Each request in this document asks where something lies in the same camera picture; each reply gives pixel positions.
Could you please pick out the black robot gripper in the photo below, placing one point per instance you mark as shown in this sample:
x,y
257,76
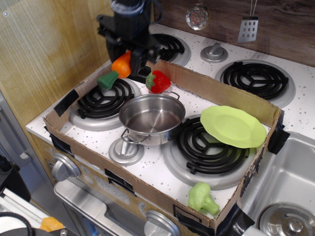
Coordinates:
x,y
129,32

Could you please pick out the orange toy carrot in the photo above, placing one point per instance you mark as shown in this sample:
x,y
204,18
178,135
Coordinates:
x,y
120,69

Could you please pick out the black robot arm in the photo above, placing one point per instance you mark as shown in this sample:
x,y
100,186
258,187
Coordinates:
x,y
132,7

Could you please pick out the light green plastic plate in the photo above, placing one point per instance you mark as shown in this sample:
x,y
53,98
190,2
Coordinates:
x,y
233,126

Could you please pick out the red toy strawberry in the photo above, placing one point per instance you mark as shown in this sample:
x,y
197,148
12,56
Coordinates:
x,y
157,82

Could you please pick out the front left black burner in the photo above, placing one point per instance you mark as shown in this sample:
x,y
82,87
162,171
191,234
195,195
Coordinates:
x,y
98,110

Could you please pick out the small stainless steel pot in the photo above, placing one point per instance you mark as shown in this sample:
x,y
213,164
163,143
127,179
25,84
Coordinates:
x,y
152,119

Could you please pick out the hanging silver strainer ladle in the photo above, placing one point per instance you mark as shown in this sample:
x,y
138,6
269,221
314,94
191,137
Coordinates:
x,y
198,16

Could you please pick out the back silver stovetop knob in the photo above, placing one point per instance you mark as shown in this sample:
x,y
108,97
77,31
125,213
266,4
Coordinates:
x,y
214,54

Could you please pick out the silver stovetop knob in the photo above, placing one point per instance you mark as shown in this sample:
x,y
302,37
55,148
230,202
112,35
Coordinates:
x,y
214,54
124,153

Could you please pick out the brown cardboard fence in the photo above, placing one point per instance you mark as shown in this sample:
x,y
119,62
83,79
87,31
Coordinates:
x,y
148,184

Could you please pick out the front silver stovetop knob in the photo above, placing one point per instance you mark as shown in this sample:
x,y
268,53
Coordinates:
x,y
124,153

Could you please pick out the front right black burner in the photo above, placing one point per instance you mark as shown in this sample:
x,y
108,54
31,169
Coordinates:
x,y
196,156

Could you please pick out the hanging silver slotted spatula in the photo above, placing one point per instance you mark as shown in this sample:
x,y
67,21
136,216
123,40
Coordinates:
x,y
249,25

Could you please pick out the left silver oven knob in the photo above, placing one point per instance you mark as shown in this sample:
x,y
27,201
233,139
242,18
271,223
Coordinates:
x,y
64,168

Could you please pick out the silver oven knob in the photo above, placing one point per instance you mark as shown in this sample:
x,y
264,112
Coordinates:
x,y
159,225
64,168

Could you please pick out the back right black burner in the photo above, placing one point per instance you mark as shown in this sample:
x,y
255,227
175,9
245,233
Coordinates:
x,y
260,78

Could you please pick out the green toy broccoli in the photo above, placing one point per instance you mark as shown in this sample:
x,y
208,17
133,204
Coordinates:
x,y
199,198

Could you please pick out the right silver oven knob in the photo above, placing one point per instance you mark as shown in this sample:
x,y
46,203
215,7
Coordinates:
x,y
159,225

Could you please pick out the orange sponge piece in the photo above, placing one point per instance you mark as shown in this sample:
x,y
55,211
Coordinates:
x,y
50,224

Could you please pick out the stainless steel sink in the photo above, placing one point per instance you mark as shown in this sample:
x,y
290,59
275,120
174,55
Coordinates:
x,y
285,177

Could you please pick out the silver sink drain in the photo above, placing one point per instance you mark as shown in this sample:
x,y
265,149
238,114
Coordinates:
x,y
286,219

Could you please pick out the silver oven door handle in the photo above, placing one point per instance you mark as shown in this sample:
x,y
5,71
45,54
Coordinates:
x,y
89,210

